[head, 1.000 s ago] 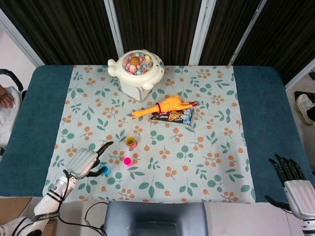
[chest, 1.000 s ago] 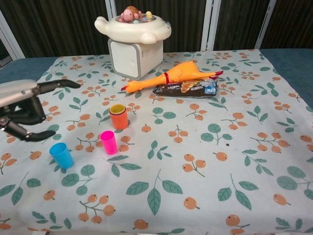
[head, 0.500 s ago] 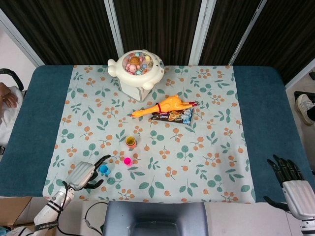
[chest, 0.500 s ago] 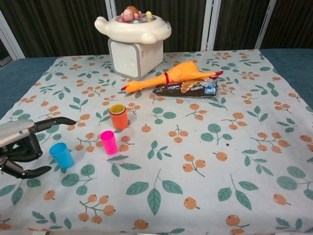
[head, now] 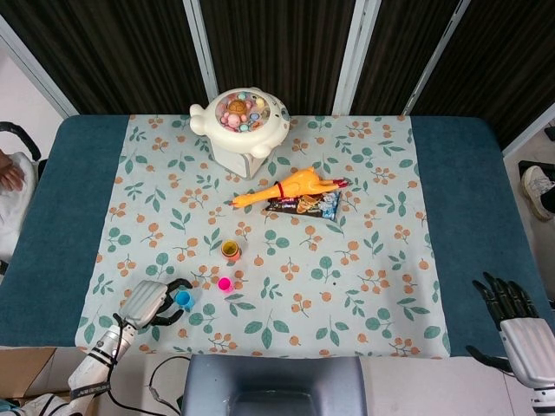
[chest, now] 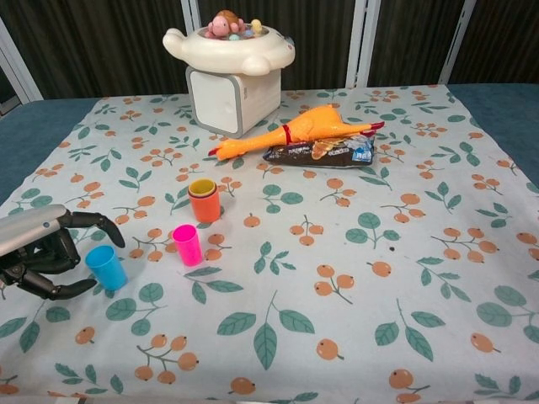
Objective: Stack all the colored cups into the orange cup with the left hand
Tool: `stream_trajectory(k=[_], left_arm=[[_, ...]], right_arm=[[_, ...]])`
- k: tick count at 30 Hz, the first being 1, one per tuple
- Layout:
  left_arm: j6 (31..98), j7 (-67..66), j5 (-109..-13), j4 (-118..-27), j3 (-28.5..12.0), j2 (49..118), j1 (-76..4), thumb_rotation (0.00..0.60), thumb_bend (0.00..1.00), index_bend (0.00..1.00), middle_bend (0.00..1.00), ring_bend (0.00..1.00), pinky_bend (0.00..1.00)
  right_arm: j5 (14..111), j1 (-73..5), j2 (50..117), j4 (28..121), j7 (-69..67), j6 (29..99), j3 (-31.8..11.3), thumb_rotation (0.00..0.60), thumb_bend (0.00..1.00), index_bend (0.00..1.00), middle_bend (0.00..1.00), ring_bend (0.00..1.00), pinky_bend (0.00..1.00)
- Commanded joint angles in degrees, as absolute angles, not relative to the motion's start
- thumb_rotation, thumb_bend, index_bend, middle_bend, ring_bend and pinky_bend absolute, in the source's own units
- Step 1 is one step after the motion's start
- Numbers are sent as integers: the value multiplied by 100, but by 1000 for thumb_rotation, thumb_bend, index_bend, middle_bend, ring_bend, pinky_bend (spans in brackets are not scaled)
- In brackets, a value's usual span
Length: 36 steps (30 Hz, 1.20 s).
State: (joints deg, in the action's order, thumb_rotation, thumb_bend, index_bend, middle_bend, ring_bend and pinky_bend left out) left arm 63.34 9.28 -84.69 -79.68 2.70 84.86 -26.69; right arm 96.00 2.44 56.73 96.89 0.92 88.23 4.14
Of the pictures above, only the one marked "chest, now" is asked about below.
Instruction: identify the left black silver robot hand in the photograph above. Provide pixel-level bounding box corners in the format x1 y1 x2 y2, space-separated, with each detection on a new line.
0 205 126 301

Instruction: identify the light blue plastic cup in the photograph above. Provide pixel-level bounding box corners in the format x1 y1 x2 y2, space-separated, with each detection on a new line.
85 245 129 291

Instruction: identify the pink plastic cup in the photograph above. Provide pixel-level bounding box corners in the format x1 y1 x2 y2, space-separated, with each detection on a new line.
171 224 203 267

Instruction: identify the yellow plastic cup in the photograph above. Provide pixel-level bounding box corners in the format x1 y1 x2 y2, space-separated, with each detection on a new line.
188 178 218 199

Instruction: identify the teal blue table cover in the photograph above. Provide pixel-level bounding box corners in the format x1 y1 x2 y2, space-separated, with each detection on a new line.
0 82 539 205

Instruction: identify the orange plastic cup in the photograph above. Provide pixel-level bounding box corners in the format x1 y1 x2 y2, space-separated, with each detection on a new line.
188 191 221 223

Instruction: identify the dark room divider panel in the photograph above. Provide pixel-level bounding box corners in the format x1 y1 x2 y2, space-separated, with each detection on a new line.
0 0 201 102
180 0 366 92
437 0 539 85
355 0 468 88

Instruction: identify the white grey cube box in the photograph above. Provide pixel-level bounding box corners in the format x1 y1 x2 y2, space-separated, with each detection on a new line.
185 65 282 139

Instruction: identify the cream whale fishing toy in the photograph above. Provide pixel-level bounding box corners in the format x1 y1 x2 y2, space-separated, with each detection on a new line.
163 8 296 77

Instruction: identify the dark snack packet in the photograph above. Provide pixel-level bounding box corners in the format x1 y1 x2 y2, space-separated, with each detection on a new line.
263 133 376 168

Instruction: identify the yellow rubber chicken toy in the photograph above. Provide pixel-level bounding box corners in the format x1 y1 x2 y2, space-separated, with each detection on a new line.
208 104 387 161

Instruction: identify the floral leaf print tablecloth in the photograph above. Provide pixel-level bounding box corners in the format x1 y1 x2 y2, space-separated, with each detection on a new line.
0 83 539 404

